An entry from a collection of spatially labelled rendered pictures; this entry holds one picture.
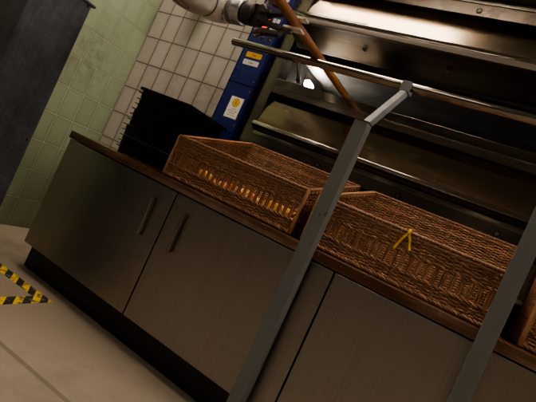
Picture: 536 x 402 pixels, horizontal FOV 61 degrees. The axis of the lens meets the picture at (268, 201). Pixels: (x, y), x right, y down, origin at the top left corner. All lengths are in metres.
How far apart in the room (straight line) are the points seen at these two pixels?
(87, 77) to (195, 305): 1.49
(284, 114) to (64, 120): 1.13
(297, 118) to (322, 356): 1.12
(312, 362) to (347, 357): 0.10
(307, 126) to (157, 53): 1.02
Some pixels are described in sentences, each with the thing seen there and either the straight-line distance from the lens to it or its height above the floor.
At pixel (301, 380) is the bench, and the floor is 0.25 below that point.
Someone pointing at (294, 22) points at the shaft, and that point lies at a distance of 1.52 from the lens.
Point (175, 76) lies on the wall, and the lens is 2.48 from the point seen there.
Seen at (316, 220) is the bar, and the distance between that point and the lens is 1.22.
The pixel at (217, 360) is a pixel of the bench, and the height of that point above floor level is 0.16.
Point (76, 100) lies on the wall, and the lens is 2.55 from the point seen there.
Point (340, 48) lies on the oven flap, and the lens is 2.06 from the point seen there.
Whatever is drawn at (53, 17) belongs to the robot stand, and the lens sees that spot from 1.66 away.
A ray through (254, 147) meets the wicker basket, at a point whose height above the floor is 0.84.
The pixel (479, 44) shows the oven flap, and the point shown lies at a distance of 1.98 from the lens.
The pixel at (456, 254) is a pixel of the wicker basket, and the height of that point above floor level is 0.72.
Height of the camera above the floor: 0.65
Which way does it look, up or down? level
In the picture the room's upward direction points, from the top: 25 degrees clockwise
